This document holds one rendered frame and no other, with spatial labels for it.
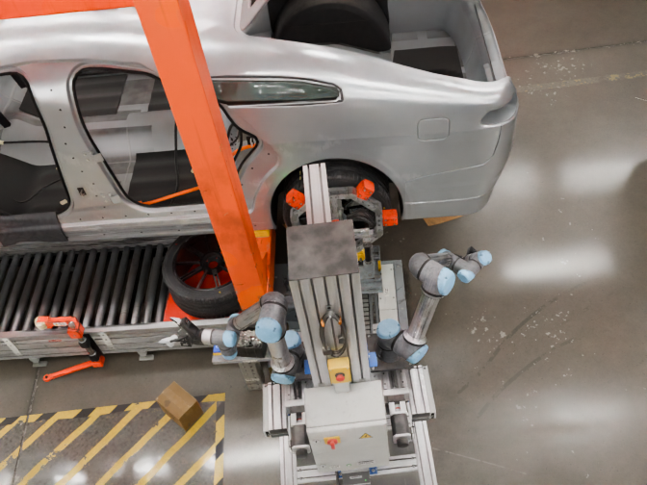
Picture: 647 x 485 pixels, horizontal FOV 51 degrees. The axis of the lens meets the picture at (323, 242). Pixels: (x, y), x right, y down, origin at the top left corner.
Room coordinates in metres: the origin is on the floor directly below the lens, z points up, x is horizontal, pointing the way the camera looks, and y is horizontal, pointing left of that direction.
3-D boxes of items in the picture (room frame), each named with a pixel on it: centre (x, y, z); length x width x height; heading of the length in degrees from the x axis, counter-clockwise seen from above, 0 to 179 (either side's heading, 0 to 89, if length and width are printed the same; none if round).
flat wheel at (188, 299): (2.81, 0.75, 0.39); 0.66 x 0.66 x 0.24
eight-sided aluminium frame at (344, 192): (2.65, -0.10, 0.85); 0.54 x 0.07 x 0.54; 83
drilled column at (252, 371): (2.13, 0.57, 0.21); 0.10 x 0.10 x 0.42; 83
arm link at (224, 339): (1.73, 0.54, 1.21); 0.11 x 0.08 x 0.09; 73
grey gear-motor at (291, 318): (2.59, 0.22, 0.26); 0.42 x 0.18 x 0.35; 173
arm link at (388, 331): (1.75, -0.25, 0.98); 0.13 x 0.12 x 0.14; 41
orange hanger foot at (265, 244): (2.67, 0.41, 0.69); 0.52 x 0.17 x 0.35; 173
